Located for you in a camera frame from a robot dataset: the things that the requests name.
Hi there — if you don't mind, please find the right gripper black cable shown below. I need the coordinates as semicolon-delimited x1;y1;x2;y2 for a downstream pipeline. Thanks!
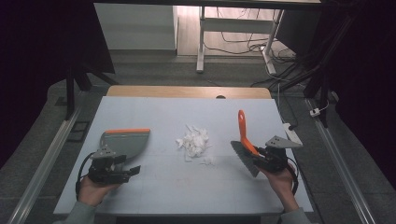
285;156;301;196

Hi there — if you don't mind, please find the black floor frame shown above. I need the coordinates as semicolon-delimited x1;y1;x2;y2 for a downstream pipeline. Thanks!
66;120;92;144

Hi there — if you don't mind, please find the black metal stand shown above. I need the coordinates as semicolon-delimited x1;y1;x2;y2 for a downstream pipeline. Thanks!
64;60;120;121
270;13;357;129

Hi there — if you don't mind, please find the orange-handled grey brush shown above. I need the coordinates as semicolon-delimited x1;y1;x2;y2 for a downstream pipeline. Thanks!
230;109;262;178

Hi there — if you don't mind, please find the white wall panel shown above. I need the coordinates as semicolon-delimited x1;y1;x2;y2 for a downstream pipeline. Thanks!
93;3;178;51

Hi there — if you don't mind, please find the white power strip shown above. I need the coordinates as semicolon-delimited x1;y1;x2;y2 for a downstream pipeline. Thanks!
282;121;304;146

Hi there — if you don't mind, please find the aluminium floor rail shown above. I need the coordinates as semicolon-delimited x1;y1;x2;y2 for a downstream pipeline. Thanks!
7;102;89;224
304;97;376;224

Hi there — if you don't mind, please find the pale blue table board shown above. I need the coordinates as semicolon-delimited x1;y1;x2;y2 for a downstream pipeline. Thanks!
53;95;314;217

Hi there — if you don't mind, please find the pile of white paper scraps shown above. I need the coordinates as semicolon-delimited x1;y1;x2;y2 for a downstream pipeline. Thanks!
175;124;213;163

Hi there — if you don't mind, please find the grey dustpan with orange edge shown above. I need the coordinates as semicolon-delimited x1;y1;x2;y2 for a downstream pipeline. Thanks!
99;128;151;161

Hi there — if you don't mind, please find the wooden table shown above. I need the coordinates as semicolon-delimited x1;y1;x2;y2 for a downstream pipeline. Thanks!
106;85;273;100

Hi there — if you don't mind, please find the bunch of black floor cables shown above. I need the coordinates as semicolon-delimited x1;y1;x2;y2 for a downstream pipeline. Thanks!
204;7;316;91

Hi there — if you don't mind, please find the person's left hand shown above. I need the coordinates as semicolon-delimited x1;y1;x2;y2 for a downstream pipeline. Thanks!
77;176;121;208

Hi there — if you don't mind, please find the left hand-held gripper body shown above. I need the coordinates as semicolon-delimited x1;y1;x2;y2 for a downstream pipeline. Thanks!
88;147;132;185

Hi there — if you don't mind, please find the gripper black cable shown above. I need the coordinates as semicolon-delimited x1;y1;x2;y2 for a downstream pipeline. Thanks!
75;151;95;201
285;156;301;196

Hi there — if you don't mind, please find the black curtain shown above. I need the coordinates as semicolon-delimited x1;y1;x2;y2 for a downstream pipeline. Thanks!
320;0;396;182
0;0;117;170

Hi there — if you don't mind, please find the white desk frame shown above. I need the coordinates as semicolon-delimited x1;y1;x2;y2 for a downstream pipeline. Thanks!
195;6;285;76

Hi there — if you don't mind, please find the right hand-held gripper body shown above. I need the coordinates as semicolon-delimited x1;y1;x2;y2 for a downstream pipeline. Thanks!
257;134;304;174

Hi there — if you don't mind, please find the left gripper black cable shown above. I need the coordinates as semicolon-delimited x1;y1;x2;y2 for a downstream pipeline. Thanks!
75;151;95;201

